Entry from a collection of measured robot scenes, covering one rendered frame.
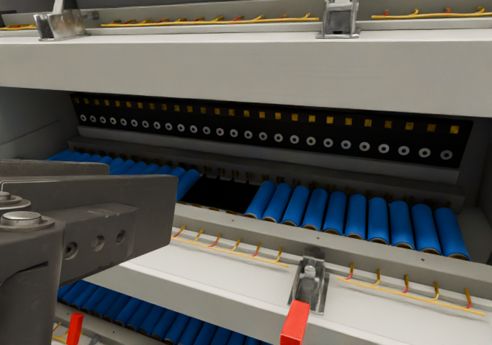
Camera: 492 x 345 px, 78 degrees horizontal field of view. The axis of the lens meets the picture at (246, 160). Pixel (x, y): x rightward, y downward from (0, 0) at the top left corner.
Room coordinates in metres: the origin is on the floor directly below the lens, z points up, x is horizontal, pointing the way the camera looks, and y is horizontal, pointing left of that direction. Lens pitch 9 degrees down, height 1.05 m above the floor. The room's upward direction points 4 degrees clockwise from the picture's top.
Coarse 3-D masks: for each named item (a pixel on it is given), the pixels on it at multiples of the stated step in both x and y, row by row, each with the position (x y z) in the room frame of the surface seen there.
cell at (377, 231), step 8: (376, 200) 0.31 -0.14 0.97; (384, 200) 0.31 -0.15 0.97; (376, 208) 0.29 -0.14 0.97; (384, 208) 0.30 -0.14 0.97; (368, 216) 0.29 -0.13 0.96; (376, 216) 0.28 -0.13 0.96; (384, 216) 0.28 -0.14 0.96; (368, 224) 0.28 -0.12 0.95; (376, 224) 0.27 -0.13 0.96; (384, 224) 0.27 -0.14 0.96; (368, 232) 0.27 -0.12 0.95; (376, 232) 0.26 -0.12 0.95; (384, 232) 0.26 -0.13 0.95; (368, 240) 0.26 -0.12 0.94; (384, 240) 0.26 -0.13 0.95
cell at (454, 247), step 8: (440, 208) 0.29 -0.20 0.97; (448, 208) 0.29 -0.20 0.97; (440, 216) 0.28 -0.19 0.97; (448, 216) 0.28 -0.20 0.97; (440, 224) 0.27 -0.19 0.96; (448, 224) 0.27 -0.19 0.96; (456, 224) 0.27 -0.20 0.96; (440, 232) 0.27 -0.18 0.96; (448, 232) 0.26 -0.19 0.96; (456, 232) 0.26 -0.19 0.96; (440, 240) 0.26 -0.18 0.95; (448, 240) 0.25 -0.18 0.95; (456, 240) 0.25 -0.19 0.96; (448, 248) 0.24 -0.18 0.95; (456, 248) 0.24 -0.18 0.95; (464, 248) 0.24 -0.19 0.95; (448, 256) 0.24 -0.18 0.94; (464, 256) 0.24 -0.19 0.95
